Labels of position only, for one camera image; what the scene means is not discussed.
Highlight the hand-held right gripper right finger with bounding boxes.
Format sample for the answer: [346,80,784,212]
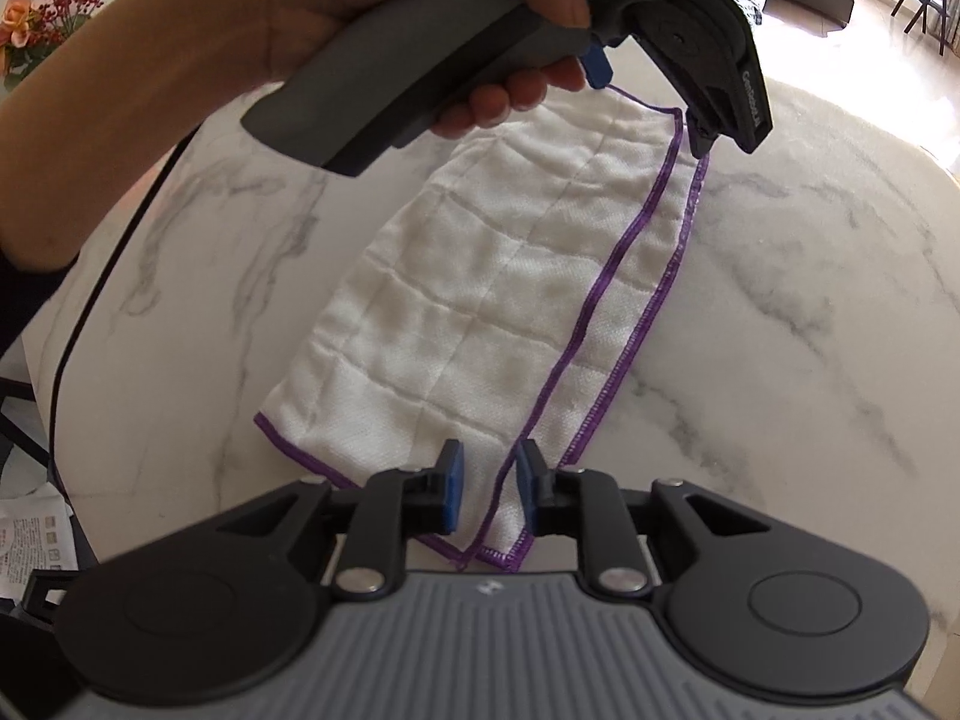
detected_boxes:
[516,439,766,599]

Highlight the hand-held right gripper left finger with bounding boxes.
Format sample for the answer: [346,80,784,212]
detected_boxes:
[217,439,464,601]

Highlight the white towel purple trim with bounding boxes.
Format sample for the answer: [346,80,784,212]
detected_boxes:
[253,85,710,573]

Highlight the person's left forearm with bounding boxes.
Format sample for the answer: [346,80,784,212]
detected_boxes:
[0,0,301,271]

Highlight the orange artificial flowers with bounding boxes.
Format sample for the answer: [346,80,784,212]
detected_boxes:
[0,0,40,53]

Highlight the paper sheets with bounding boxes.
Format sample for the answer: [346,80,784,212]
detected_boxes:
[0,491,82,605]

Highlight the dark dining chair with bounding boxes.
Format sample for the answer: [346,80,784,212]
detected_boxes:
[0,375,59,500]

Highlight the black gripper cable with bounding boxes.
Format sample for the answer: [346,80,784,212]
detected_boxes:
[45,116,205,500]

